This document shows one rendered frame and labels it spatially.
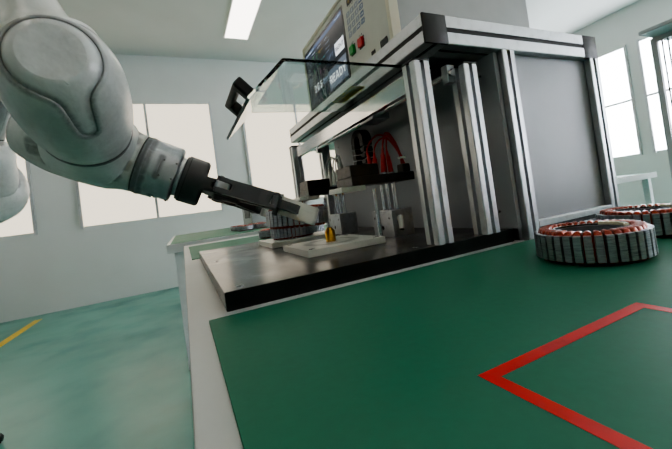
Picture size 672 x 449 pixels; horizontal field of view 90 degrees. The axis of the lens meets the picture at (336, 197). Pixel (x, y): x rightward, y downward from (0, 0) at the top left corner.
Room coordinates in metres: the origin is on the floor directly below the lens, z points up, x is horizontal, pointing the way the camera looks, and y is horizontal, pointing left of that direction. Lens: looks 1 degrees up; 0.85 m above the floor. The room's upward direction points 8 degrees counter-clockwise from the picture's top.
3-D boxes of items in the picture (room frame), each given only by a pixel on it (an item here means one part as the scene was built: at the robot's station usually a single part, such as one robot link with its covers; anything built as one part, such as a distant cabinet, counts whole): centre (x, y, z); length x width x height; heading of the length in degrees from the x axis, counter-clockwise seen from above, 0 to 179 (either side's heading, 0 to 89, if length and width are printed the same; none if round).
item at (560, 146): (0.63, -0.43, 0.91); 0.28 x 0.03 x 0.32; 115
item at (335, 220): (0.93, -0.01, 0.80); 0.08 x 0.05 x 0.06; 25
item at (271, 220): (0.62, 0.08, 0.84); 0.11 x 0.11 x 0.04
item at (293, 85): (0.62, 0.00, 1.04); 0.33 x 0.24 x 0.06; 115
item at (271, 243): (0.87, 0.12, 0.78); 0.15 x 0.15 x 0.01; 25
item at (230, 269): (0.77, 0.06, 0.76); 0.64 x 0.47 x 0.02; 25
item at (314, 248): (0.65, 0.02, 0.78); 0.15 x 0.15 x 0.01; 25
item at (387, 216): (0.71, -0.11, 0.80); 0.08 x 0.05 x 0.06; 25
